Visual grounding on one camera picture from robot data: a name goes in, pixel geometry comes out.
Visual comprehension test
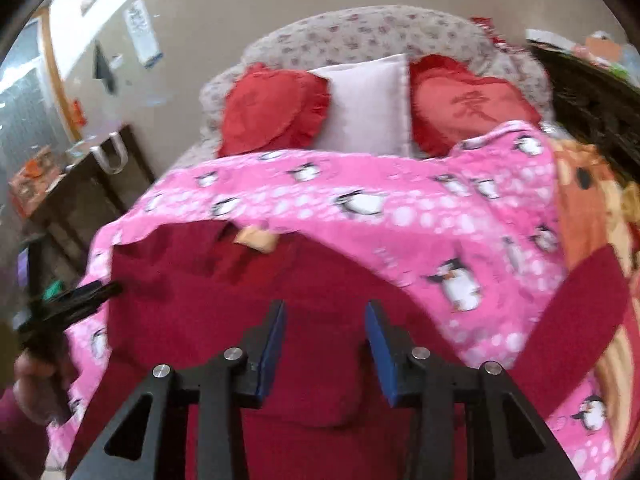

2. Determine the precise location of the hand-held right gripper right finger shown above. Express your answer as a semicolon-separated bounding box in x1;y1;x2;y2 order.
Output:
364;300;583;480

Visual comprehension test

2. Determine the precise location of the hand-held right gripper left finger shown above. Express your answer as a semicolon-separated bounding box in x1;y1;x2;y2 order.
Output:
67;300;288;480

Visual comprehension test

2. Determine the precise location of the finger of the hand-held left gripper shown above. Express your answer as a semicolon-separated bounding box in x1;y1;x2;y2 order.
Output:
15;280;124;333

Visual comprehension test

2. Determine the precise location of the dark red sweater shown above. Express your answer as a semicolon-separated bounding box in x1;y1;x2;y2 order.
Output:
65;220;631;480

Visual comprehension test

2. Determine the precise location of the person's left forearm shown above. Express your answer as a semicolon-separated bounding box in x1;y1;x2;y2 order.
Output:
0;385;51;480

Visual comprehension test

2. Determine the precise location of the person's left hand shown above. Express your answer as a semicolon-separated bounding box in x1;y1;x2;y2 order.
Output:
12;347;66;423

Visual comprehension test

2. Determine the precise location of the dark wooden side table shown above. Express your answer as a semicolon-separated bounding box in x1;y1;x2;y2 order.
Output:
20;125;156;281

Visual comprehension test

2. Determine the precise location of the orange printed box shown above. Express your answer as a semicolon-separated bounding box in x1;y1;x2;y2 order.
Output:
10;146;66;211

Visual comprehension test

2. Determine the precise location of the clear plastic bag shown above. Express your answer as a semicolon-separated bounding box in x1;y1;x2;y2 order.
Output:
65;130;128;175

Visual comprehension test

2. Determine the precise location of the pink penguin blanket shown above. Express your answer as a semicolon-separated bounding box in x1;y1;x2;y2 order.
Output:
47;120;626;480

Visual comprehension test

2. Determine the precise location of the glass block window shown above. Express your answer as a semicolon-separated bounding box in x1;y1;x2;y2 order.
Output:
0;17;66;211

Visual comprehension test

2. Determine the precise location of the red heart pillow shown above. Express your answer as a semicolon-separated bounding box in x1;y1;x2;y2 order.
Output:
409;55;543;158
217;62;331;157

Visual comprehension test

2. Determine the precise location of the pale pink square pillow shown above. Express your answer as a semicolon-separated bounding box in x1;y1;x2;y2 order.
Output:
307;53;413;157

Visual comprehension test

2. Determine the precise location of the orange cartoon blanket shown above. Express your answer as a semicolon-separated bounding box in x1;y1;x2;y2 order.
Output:
550;137;640;461

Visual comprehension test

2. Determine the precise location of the floral bed headboard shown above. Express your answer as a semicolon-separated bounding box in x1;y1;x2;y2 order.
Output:
172;5;553;171

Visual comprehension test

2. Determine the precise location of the dark carved wooden cabinet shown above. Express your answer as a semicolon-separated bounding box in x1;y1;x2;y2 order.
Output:
527;40;640;156

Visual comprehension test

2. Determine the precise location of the dark cloth on wall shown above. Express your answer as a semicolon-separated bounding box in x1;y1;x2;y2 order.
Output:
92;42;121;95

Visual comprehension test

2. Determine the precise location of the white wall poster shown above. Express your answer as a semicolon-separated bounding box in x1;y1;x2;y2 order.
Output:
122;0;165;68

